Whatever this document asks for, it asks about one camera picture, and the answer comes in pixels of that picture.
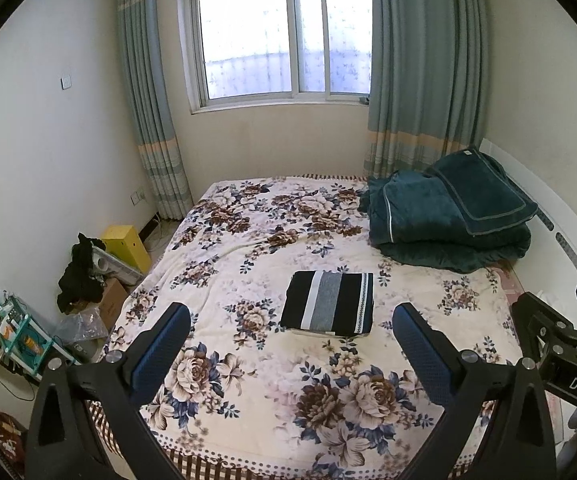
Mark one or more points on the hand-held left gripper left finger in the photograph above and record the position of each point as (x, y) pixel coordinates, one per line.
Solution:
(163, 342)

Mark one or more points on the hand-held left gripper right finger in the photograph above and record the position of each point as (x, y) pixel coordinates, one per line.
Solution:
(418, 352)

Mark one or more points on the black teal striped sweater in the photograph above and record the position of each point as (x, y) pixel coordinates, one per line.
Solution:
(328, 302)

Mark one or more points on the black clothes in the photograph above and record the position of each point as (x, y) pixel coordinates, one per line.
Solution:
(81, 275)

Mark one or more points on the cardboard box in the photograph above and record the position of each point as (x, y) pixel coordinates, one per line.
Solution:
(113, 302)

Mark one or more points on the clear plastic bag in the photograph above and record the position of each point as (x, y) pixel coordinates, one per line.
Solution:
(81, 330)

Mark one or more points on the white plastic device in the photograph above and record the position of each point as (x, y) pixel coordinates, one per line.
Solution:
(118, 267)

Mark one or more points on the white bed headboard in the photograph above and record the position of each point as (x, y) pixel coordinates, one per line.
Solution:
(558, 210)

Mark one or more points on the yellow box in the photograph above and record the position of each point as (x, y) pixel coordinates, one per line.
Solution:
(126, 245)

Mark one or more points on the floral cream blanket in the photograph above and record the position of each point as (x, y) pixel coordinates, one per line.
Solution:
(248, 260)

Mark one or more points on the dark green quilt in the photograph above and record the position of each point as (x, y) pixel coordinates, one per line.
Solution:
(443, 215)

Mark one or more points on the teal storage rack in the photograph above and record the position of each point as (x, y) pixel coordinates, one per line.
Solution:
(23, 340)

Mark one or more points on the red patterned cloth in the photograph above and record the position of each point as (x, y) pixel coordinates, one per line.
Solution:
(8, 437)

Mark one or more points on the grey-green striped curtain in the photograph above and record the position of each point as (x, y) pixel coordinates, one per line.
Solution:
(418, 85)
(151, 110)

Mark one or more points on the window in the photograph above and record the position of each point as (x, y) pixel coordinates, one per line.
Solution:
(278, 35)

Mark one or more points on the wall socket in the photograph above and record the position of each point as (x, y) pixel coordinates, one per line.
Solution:
(138, 196)

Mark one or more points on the white wall switch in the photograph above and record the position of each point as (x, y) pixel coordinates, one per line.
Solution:
(66, 82)

